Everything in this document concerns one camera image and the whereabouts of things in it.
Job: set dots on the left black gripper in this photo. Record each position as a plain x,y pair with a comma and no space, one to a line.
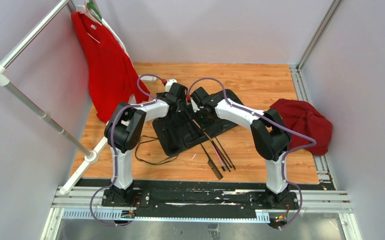
182,105

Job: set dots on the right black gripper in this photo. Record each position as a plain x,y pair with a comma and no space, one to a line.
201,108

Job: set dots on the black makeup brush roll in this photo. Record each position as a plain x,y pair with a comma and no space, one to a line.
177,133

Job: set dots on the black angled brush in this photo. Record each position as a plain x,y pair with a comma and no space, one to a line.
218,147

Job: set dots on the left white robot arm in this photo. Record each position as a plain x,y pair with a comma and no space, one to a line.
123,132

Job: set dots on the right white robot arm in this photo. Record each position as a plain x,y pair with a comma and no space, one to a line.
271,140

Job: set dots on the thin black eyeliner brush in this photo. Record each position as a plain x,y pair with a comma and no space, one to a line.
227,156

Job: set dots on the black comb brush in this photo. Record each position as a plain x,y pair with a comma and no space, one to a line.
212,165

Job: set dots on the red hanging shirt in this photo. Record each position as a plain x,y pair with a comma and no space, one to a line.
112,77

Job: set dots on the dark red crumpled cloth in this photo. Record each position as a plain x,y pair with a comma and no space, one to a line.
302,117

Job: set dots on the metal clothes rack pole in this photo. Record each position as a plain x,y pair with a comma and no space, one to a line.
45,105

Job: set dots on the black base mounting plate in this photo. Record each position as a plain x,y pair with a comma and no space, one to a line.
199,200

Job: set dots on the green white hangers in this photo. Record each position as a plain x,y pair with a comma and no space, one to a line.
90,10

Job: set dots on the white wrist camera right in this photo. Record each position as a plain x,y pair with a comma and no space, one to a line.
194,106

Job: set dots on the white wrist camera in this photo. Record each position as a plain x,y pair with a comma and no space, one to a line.
168,83
194,106

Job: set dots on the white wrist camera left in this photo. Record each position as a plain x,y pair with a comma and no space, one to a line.
168,83

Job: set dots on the pink handled makeup brush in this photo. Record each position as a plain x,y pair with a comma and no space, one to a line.
220,159

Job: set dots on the aluminium frame post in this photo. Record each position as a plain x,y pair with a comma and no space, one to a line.
329,15

